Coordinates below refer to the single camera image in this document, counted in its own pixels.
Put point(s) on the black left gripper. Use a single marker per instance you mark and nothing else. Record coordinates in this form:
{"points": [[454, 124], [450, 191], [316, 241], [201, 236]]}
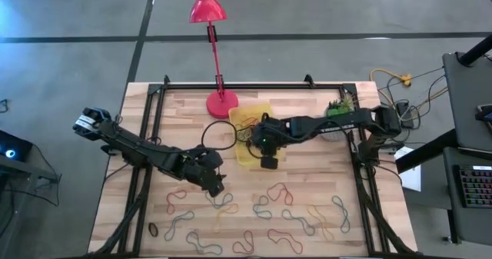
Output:
{"points": [[192, 167]]}

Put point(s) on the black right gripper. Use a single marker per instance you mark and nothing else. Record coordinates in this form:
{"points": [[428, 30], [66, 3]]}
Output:
{"points": [[269, 134]]}

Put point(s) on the blue rubber band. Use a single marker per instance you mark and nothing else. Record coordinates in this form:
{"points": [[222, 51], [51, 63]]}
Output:
{"points": [[191, 213], [215, 247], [343, 213], [221, 206], [255, 213], [303, 222]]}

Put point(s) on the red rubber band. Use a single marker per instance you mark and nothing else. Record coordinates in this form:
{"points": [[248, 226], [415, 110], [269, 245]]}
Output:
{"points": [[269, 191], [167, 203], [284, 239], [251, 240]]}

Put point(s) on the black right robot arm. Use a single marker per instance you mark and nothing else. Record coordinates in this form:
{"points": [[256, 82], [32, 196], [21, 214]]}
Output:
{"points": [[346, 122]]}

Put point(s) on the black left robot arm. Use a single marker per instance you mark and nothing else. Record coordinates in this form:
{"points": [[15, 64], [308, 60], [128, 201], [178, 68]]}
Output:
{"points": [[130, 145]]}

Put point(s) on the yellow plastic bin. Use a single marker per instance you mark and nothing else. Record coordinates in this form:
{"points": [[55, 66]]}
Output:
{"points": [[246, 155]]}

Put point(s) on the small dark brown rubber band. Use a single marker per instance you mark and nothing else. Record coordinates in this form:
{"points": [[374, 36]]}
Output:
{"points": [[150, 230]]}

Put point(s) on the red desk lamp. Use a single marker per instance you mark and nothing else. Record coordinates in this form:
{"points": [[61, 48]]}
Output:
{"points": [[222, 105]]}

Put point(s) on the green plant in patterned pot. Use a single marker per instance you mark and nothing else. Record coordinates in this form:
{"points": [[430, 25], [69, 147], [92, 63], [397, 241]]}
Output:
{"points": [[340, 107]]}

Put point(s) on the black power adapter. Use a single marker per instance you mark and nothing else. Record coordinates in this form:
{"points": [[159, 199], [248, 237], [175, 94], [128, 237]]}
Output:
{"points": [[404, 113]]}

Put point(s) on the white paper sheet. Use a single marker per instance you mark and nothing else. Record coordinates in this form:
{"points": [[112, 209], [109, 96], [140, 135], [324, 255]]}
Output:
{"points": [[411, 174]]}

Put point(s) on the dark grey desk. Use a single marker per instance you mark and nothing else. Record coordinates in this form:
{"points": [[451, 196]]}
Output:
{"points": [[469, 224], [465, 97]]}

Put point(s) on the black computer tower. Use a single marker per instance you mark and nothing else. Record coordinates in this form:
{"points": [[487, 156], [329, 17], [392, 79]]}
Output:
{"points": [[13, 147]]}

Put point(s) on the backlit computer keyboard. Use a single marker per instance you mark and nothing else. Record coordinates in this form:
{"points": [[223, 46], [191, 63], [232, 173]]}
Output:
{"points": [[476, 186]]}

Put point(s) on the black phone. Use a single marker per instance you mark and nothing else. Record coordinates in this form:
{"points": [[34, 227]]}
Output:
{"points": [[485, 113]]}

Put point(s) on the black pole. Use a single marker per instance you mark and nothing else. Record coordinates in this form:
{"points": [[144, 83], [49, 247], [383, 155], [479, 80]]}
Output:
{"points": [[476, 51]]}

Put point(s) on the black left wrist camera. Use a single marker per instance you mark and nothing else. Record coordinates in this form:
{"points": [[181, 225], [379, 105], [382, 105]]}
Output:
{"points": [[212, 160]]}

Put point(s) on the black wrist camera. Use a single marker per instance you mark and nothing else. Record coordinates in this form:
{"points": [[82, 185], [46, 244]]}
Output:
{"points": [[212, 160], [269, 163]]}

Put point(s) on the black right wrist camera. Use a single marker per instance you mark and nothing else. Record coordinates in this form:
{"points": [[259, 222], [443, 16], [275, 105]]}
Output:
{"points": [[269, 163]]}

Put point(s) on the black aluminium table frame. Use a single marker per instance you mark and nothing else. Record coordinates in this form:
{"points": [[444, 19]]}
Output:
{"points": [[250, 86]]}

